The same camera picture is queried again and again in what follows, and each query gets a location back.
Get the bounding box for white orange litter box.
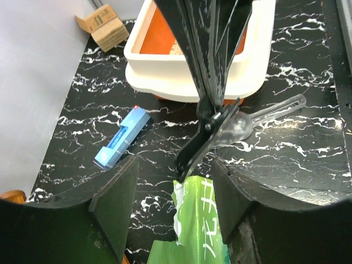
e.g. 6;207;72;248
124;1;276;105

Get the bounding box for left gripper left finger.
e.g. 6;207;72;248
1;156;139;263

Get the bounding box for litter granules in box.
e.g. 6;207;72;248
169;41;183;55

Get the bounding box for clear plastic scoop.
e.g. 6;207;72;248
214;94;306;148

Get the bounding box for black plastic piece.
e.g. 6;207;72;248
175;97;240;183

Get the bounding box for brown cardboard box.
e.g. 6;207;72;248
75;4;129;52

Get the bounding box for orange wooden shelf rack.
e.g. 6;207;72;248
1;190;26;204

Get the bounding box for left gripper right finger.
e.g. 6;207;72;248
211;158;351;263

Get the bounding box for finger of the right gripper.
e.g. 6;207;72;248
156;1;220;108
192;0;252;106

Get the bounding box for blue carton box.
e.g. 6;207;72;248
93;105;150;170

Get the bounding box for green litter bag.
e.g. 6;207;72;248
147;175;230;264

